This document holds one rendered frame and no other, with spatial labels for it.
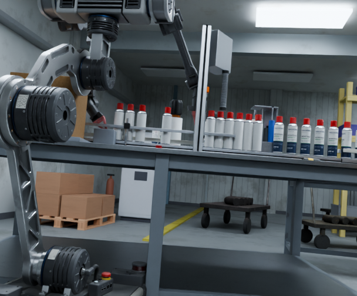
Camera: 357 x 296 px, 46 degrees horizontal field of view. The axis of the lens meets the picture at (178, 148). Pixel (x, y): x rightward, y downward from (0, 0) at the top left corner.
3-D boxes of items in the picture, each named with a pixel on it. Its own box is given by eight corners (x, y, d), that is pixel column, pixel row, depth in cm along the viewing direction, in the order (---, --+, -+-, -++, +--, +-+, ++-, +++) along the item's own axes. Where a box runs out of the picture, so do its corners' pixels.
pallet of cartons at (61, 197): (120, 223, 598) (124, 177, 602) (81, 231, 493) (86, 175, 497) (71, 217, 621) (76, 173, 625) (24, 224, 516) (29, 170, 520)
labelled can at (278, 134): (280, 154, 234) (283, 117, 235) (283, 154, 228) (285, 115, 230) (271, 153, 234) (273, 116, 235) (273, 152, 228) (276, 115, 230)
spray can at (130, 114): (132, 142, 232) (135, 105, 233) (132, 141, 227) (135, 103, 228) (123, 141, 232) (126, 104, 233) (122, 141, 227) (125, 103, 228)
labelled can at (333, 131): (334, 158, 234) (336, 121, 236) (338, 158, 229) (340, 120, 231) (325, 157, 234) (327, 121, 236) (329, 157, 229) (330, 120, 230)
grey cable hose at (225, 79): (225, 111, 223) (228, 71, 225) (226, 110, 220) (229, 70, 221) (219, 110, 223) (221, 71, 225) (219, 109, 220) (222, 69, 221)
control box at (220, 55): (230, 74, 229) (233, 39, 230) (215, 66, 215) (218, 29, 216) (214, 75, 234) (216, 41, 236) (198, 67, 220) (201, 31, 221)
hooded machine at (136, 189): (127, 216, 703) (134, 133, 713) (164, 219, 694) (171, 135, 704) (114, 219, 634) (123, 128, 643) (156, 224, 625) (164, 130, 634)
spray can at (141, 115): (144, 143, 232) (147, 106, 233) (144, 143, 227) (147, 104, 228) (135, 143, 232) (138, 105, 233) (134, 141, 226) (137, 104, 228)
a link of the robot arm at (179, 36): (160, 14, 235) (178, 7, 234) (161, 17, 241) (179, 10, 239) (186, 88, 237) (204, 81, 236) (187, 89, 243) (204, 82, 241)
